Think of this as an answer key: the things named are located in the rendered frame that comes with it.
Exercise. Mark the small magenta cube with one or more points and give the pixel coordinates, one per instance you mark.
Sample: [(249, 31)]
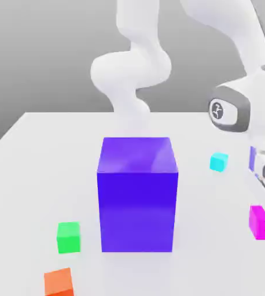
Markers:
[(257, 223)]

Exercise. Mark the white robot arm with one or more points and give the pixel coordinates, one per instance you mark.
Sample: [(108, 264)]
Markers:
[(132, 76)]

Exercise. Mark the small cyan cube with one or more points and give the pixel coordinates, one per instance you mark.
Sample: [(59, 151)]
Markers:
[(218, 161)]

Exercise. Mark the small green cube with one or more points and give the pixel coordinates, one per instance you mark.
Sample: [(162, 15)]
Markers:
[(68, 238)]

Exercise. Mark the small orange cube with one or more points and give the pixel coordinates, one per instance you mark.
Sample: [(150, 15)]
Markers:
[(59, 282)]

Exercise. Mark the large purple box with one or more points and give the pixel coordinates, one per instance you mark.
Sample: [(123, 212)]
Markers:
[(137, 196)]

